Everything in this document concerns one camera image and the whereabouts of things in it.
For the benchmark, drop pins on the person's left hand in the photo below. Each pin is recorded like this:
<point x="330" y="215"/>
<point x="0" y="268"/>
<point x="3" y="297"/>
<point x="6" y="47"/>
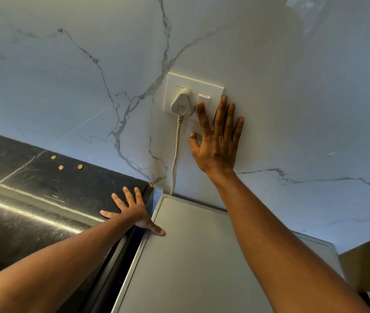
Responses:
<point x="136" y="212"/>

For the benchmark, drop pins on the person's right hand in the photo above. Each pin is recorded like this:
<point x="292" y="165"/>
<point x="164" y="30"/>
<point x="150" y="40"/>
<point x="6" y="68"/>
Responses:
<point x="218" y="149"/>

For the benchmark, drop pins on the person's left little finger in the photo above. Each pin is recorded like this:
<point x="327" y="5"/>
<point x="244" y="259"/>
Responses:
<point x="110" y="213"/>

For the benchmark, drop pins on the person's right middle finger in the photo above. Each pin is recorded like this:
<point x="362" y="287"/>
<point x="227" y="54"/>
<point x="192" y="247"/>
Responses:
<point x="221" y="113"/>

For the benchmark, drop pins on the person's left thumb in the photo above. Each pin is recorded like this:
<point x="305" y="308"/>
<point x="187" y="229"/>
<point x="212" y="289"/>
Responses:
<point x="156" y="230"/>

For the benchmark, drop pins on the person's right little finger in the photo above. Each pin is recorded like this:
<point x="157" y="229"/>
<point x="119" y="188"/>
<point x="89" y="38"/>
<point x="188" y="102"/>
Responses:
<point x="238" y="130"/>

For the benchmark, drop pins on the person's right thumb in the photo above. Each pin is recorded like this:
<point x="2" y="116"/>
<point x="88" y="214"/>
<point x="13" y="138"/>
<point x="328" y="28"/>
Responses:
<point x="195" y="143"/>

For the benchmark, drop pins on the person's left middle finger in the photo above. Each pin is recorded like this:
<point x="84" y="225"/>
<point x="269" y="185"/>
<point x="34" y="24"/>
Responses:
<point x="128" y="196"/>

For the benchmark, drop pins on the person's left forearm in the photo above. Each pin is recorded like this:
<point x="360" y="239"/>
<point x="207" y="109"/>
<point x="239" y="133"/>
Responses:
<point x="54" y="270"/>

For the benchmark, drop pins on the person's right forearm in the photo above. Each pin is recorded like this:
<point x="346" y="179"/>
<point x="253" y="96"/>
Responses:
<point x="282" y="244"/>

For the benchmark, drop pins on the white power plug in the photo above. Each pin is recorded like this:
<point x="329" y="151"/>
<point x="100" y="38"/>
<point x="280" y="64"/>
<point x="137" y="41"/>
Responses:
<point x="181" y="102"/>

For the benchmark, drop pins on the grey appliance top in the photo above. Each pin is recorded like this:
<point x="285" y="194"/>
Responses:
<point x="191" y="264"/>

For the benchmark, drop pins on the white rocker switch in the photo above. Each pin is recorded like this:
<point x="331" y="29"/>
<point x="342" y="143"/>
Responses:
<point x="205" y="98"/>

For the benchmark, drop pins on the white wall socket plate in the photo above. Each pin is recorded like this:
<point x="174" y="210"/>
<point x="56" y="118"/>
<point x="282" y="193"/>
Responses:
<point x="172" y="82"/>

